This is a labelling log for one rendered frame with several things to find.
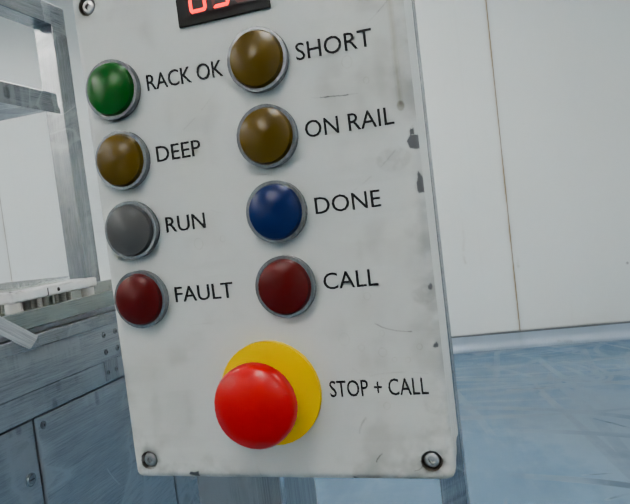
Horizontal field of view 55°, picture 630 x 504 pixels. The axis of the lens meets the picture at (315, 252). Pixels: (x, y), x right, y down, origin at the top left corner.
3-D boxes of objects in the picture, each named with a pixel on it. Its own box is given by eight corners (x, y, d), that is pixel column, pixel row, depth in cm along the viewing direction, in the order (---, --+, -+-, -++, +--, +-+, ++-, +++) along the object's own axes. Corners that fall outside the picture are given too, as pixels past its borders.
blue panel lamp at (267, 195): (303, 238, 28) (296, 178, 28) (248, 244, 29) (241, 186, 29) (308, 237, 29) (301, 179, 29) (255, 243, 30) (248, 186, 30)
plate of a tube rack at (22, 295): (12, 304, 109) (11, 292, 109) (-92, 313, 117) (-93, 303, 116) (98, 285, 133) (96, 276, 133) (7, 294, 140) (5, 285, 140)
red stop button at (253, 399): (295, 455, 27) (284, 366, 27) (213, 455, 28) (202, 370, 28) (323, 420, 31) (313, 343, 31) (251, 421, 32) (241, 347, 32)
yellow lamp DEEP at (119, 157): (143, 183, 30) (135, 128, 30) (96, 190, 31) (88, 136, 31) (151, 183, 31) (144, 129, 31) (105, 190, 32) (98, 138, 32)
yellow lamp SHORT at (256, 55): (284, 81, 28) (277, 20, 28) (229, 92, 29) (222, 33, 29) (290, 85, 29) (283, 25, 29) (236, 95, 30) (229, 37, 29)
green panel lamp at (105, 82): (133, 111, 30) (125, 54, 30) (86, 120, 31) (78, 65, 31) (142, 113, 31) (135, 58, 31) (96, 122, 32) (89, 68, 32)
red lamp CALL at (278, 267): (312, 314, 28) (305, 256, 28) (258, 318, 29) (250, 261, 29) (317, 311, 29) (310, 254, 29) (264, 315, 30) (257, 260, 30)
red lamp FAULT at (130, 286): (162, 325, 31) (154, 271, 31) (115, 329, 32) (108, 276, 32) (170, 322, 32) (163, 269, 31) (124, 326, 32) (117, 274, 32)
